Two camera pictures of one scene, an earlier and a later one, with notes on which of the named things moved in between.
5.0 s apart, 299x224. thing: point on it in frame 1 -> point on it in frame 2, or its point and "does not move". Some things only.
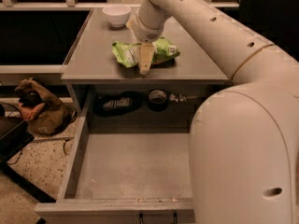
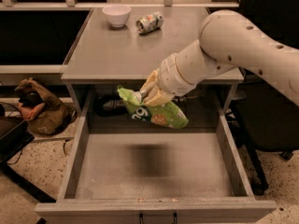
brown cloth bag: (48, 118) does not move
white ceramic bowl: (118, 15) does not move
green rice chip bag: (129, 53) -> (168, 114)
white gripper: (146, 33) -> (168, 77)
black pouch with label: (118, 104) does not move
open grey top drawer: (130, 161) does not move
